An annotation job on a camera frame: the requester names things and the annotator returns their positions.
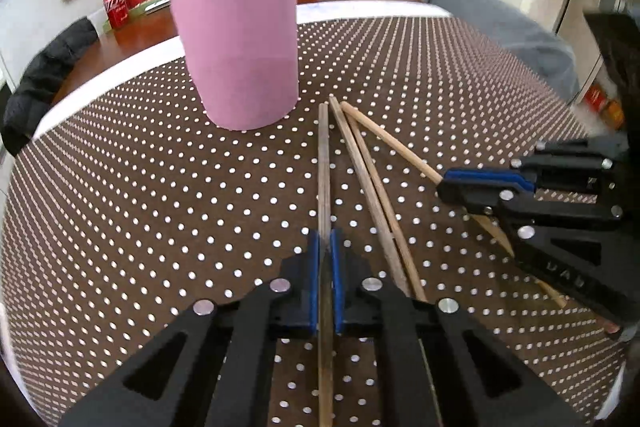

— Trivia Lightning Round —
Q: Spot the person's hand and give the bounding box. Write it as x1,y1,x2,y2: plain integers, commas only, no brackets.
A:
599,319,638,343

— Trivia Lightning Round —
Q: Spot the grey cloth on chair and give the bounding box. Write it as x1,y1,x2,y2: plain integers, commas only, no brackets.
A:
421,0,579,103

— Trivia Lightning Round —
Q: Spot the brown polka dot tablecloth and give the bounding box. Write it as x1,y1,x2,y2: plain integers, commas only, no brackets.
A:
1,17,625,426

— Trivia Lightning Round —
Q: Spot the pink cylindrical utensil cup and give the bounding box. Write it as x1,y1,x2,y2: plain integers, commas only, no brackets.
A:
170,0,298,131

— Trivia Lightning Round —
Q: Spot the black jacket on chair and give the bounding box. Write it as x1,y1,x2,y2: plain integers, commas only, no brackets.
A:
1,17,99,157

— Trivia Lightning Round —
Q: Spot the green tray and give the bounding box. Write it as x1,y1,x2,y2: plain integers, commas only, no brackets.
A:
127,0,170,24

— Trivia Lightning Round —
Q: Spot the red cola can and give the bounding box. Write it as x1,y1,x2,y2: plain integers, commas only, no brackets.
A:
103,0,129,30

